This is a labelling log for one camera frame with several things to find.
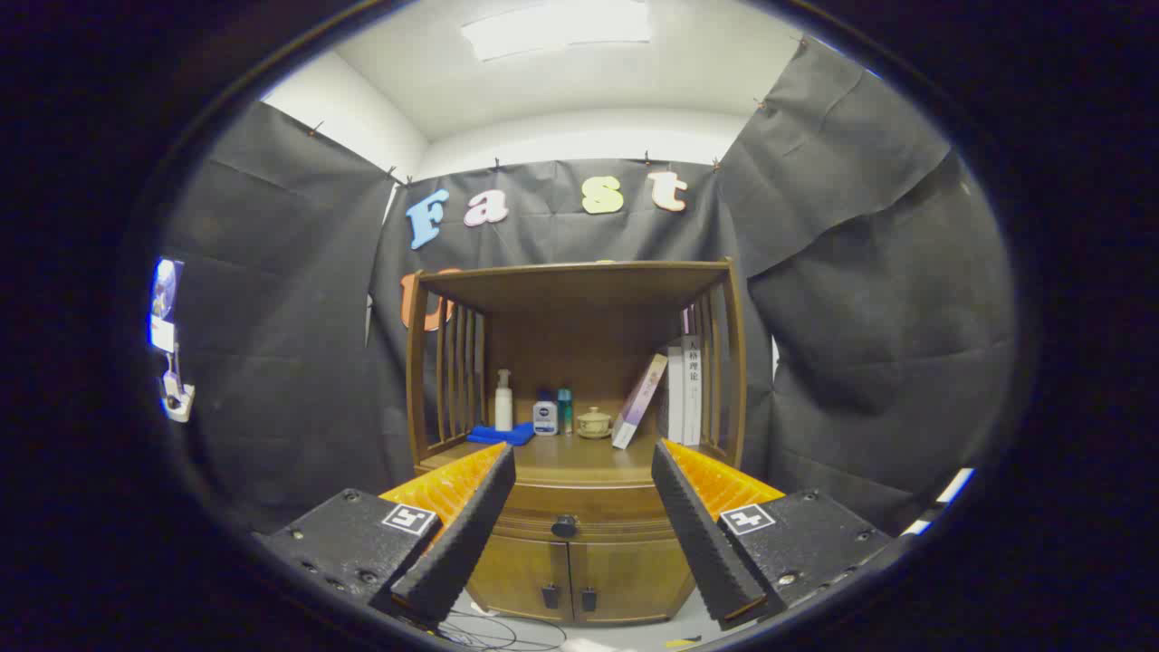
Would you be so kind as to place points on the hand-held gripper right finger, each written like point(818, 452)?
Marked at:
point(702, 543)

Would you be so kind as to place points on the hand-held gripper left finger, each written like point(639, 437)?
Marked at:
point(462, 543)

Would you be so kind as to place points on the black round drawer knob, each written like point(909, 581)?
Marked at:
point(565, 526)

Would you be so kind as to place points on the wooden cabinet door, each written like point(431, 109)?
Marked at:
point(516, 575)
point(634, 580)

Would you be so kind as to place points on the wooden countertop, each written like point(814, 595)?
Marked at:
point(579, 457)

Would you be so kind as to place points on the wooden cabinet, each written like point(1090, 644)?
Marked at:
point(579, 312)

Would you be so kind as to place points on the blue cloth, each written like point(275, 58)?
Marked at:
point(500, 435)

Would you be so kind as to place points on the white pump bottle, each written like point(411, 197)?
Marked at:
point(503, 407)

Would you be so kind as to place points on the white bottle with blue cap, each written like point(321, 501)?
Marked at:
point(545, 418)

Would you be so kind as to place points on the purple cover book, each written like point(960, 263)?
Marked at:
point(638, 403)

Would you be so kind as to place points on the white book with black characters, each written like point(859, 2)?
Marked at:
point(692, 389)

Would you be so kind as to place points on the lidded ceramic tea cup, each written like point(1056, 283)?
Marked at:
point(595, 423)

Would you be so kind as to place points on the teal slim bottle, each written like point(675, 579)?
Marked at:
point(565, 412)

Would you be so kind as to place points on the white furniture edge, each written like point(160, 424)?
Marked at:
point(951, 489)

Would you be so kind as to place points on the black backdrop cloth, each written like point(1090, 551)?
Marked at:
point(272, 362)

